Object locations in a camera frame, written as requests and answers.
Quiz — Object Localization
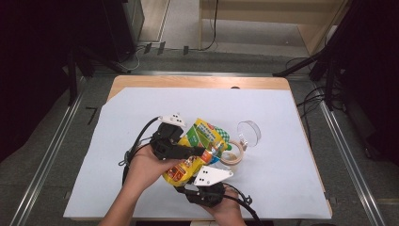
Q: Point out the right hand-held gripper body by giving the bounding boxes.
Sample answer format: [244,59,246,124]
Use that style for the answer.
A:
[174,165,234,208]

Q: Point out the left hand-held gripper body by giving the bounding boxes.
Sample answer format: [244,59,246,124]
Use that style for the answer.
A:
[150,113,190,161]

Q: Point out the yellow green sauce pouch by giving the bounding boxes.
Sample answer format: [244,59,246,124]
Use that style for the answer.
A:
[163,118,233,188]

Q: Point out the person's left hand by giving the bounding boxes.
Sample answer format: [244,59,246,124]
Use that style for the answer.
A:
[125,144,186,195]

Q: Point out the person's right hand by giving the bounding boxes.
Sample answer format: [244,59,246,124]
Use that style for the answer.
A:
[202,187,247,226]

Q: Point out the wooden table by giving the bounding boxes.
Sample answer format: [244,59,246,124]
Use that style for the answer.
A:
[106,74,333,221]

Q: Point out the black metal stand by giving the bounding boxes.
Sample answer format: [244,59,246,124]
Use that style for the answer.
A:
[272,0,399,111]
[66,46,130,106]

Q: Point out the dark cabinet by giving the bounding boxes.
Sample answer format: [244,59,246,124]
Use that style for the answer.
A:
[99,0,146,63]

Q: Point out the light wooden shelf unit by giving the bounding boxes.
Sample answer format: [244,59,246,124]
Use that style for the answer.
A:
[198,0,350,57]

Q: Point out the left hand-held gripper black cable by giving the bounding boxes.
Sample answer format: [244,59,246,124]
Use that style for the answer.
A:
[118,116,162,186]

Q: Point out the hand-held gripper black cable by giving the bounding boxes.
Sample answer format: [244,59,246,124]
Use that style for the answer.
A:
[118,116,162,186]
[223,182,263,226]

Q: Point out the right hand-held gripper black cable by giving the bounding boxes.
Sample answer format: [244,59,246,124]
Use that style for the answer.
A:
[223,182,263,226]

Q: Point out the short metal floor rail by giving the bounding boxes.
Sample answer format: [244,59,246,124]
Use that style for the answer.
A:
[93,70,278,78]

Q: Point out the white floor cable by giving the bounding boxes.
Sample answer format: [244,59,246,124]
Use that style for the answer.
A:
[120,46,141,72]

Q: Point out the long metal floor rail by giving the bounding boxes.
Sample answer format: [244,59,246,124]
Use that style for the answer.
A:
[311,80,388,226]
[8,76,88,226]

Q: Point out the black floor cables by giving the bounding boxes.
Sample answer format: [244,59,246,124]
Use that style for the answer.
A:
[284,56,347,139]

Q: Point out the thin black hanging cable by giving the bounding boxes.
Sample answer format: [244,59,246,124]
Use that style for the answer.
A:
[200,0,220,52]

